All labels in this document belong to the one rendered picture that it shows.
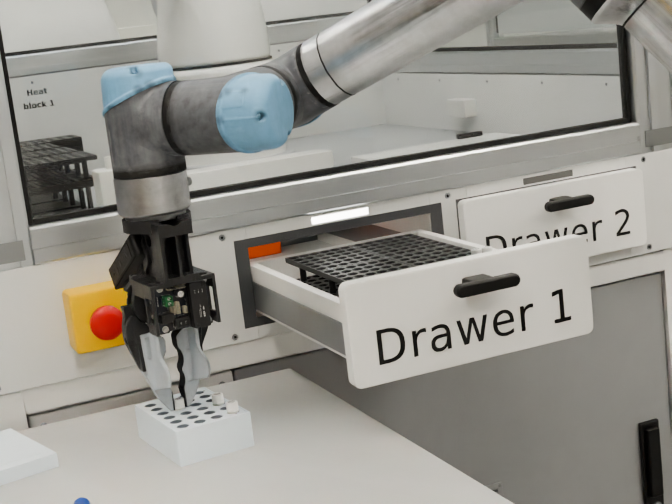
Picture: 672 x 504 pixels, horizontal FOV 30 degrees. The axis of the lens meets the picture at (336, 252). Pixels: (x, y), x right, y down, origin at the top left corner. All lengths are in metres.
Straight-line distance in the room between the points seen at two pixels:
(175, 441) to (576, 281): 0.46
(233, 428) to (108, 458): 0.14
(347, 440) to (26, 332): 0.42
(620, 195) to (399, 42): 0.63
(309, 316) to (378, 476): 0.27
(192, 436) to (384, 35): 0.45
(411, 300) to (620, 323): 0.64
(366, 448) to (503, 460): 0.56
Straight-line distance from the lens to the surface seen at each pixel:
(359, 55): 1.28
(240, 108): 1.20
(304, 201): 1.59
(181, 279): 1.27
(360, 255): 1.53
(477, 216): 1.68
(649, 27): 1.06
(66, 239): 1.51
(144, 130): 1.25
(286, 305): 1.48
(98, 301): 1.48
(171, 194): 1.27
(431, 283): 1.30
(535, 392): 1.82
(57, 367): 1.53
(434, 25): 1.25
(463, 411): 1.76
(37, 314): 1.52
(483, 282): 1.28
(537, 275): 1.36
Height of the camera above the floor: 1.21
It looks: 11 degrees down
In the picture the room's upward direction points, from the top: 7 degrees counter-clockwise
